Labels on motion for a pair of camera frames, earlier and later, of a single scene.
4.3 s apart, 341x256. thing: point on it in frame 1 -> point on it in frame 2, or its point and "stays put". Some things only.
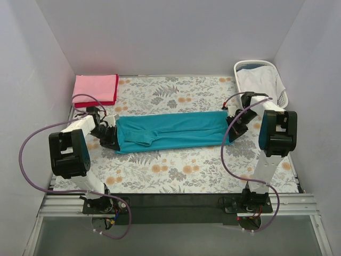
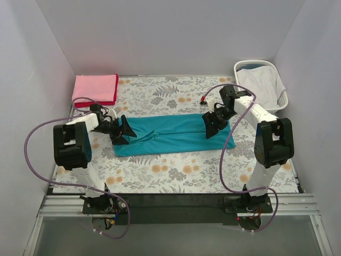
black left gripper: x=111 y=136 -> x=119 y=130
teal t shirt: x=138 y=133 stays put
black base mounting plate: x=171 y=208 stays put
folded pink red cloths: x=96 y=104 stays put
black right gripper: x=236 y=128 -> x=213 y=121
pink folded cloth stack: x=102 y=87 stays put
